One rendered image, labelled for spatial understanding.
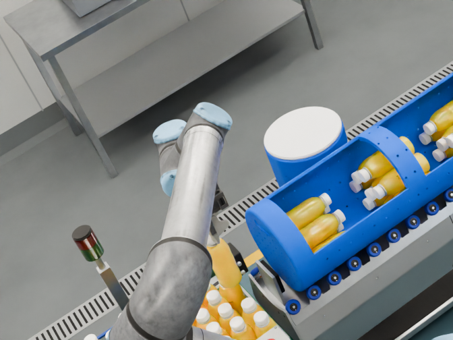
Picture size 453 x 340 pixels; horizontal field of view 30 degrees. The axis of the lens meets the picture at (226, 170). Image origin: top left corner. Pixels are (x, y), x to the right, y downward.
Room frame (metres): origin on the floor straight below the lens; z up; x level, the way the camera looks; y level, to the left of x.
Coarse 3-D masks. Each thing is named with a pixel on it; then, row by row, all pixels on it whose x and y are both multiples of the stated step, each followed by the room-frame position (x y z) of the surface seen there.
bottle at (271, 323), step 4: (268, 320) 1.58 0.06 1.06; (272, 320) 1.59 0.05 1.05; (256, 324) 1.59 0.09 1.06; (264, 324) 1.58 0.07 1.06; (268, 324) 1.58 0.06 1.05; (272, 324) 1.58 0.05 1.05; (276, 324) 1.59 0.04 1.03; (256, 328) 1.59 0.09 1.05; (260, 328) 1.58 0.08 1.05; (264, 328) 1.57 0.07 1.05; (268, 328) 1.57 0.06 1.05; (256, 332) 1.58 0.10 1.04; (260, 332) 1.57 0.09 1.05; (264, 332) 1.57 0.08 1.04; (256, 336) 1.58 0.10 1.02; (260, 336) 1.57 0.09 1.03
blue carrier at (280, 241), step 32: (416, 96) 2.05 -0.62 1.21; (448, 96) 2.15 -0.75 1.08; (384, 128) 1.94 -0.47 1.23; (416, 128) 2.10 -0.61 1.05; (352, 160) 2.03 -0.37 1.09; (416, 160) 1.82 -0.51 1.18; (448, 160) 1.82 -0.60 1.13; (288, 192) 1.96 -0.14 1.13; (320, 192) 1.99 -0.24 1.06; (352, 192) 1.99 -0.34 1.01; (416, 192) 1.78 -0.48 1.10; (256, 224) 1.83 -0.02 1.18; (288, 224) 1.74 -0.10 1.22; (352, 224) 1.91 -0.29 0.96; (384, 224) 1.74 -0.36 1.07; (288, 256) 1.68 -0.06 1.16; (320, 256) 1.68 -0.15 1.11
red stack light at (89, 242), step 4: (92, 232) 2.02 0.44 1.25; (88, 236) 2.00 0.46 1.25; (92, 236) 2.01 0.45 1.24; (84, 240) 1.99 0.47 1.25; (88, 240) 1.99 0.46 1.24; (92, 240) 2.00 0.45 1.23; (96, 240) 2.01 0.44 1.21; (76, 244) 2.01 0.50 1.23; (80, 244) 2.00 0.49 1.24; (84, 244) 1.99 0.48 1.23; (88, 244) 1.99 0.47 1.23; (92, 244) 2.00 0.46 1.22; (80, 248) 2.00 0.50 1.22; (84, 248) 1.99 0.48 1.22; (88, 248) 1.99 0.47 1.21
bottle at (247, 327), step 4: (248, 324) 1.61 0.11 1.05; (244, 328) 1.59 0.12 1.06; (248, 328) 1.60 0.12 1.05; (232, 332) 1.61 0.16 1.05; (236, 332) 1.59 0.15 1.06; (240, 332) 1.59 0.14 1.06; (244, 332) 1.59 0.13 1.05; (248, 332) 1.59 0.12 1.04; (252, 332) 1.60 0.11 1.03; (232, 336) 1.60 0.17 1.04; (236, 336) 1.59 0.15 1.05; (240, 336) 1.58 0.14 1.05; (244, 336) 1.58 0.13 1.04; (248, 336) 1.58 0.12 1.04; (252, 336) 1.59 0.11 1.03
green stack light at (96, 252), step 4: (96, 244) 2.00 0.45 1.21; (100, 244) 2.02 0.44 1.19; (92, 248) 1.99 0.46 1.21; (96, 248) 2.00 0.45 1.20; (100, 248) 2.01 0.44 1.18; (84, 252) 2.00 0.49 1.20; (88, 252) 1.99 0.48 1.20; (92, 252) 1.99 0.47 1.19; (96, 252) 2.00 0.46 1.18; (100, 252) 2.00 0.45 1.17; (84, 256) 2.00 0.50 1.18; (88, 256) 1.99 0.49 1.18; (92, 256) 1.99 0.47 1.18; (96, 256) 1.99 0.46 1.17; (100, 256) 2.00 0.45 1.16; (88, 260) 2.00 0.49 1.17; (92, 260) 1.99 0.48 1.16
